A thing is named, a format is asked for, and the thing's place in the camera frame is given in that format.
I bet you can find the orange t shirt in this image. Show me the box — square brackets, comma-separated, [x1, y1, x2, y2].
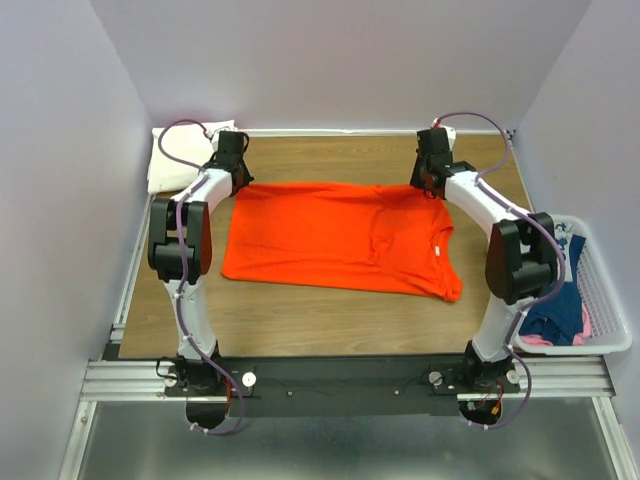
[221, 182, 463, 302]

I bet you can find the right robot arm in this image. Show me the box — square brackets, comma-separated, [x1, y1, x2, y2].
[410, 126, 565, 392]

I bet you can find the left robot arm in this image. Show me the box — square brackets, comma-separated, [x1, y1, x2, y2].
[148, 128, 254, 395]

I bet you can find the folded white t shirt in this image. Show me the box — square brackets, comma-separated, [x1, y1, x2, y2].
[147, 119, 237, 195]

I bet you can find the navy patterned t shirt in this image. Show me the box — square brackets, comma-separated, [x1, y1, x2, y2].
[519, 222, 586, 347]

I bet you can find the pink t shirt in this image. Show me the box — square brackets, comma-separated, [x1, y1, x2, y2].
[520, 305, 592, 347]

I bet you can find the white plastic basket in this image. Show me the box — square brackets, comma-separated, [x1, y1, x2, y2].
[512, 214, 632, 356]

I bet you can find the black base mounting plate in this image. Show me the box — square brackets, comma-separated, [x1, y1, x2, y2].
[155, 354, 521, 431]

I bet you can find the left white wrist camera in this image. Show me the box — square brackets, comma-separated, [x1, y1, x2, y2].
[202, 127, 238, 150]

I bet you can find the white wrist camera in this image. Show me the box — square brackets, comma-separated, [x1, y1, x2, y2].
[202, 127, 238, 150]
[431, 118, 457, 150]

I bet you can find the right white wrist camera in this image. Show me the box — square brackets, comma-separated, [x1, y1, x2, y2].
[431, 118, 457, 150]

